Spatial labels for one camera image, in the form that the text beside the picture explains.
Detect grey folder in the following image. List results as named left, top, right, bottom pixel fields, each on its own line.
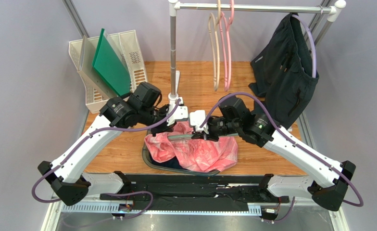
left=77, top=36, right=117, bottom=99

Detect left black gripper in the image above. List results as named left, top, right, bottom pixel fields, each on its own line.
left=139, top=104, right=177, bottom=138

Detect beige clothes hanger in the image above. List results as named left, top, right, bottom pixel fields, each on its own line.
left=208, top=0, right=221, bottom=91

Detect metal clothes rack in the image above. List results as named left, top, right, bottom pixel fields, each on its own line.
left=168, top=0, right=346, bottom=101

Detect white plastic file tray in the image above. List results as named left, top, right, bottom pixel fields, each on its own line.
left=68, top=30, right=148, bottom=114

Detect pink patterned shorts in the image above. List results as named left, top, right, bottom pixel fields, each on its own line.
left=144, top=122, right=238, bottom=172

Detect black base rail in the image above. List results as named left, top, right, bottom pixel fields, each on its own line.
left=89, top=173, right=291, bottom=212

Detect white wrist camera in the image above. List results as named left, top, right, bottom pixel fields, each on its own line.
left=189, top=110, right=209, bottom=134
left=167, top=97, right=189, bottom=126

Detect pink clothes hanger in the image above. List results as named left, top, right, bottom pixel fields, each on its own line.
left=220, top=0, right=235, bottom=91

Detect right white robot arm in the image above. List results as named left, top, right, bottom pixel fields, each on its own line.
left=189, top=95, right=356, bottom=211

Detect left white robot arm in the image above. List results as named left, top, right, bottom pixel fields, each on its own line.
left=32, top=82, right=183, bottom=206

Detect grey laundry basket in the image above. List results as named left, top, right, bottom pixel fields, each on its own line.
left=141, top=131, right=220, bottom=177

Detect purple clothes hanger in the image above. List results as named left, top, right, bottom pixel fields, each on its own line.
left=291, top=14, right=317, bottom=78

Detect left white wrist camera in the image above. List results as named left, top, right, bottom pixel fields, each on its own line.
left=167, top=97, right=189, bottom=126

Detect navy blue garment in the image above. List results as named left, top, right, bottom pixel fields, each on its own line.
left=150, top=156, right=184, bottom=169

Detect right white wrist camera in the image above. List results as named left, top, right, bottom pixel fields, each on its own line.
left=189, top=110, right=209, bottom=134

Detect dark hanging shorts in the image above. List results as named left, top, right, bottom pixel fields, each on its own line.
left=249, top=13, right=319, bottom=128

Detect green clothes hanger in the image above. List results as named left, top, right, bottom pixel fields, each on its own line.
left=167, top=134, right=194, bottom=141

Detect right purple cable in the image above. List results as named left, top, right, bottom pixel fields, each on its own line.
left=199, top=92, right=364, bottom=207

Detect green folder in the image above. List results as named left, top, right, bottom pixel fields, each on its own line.
left=92, top=28, right=131, bottom=96

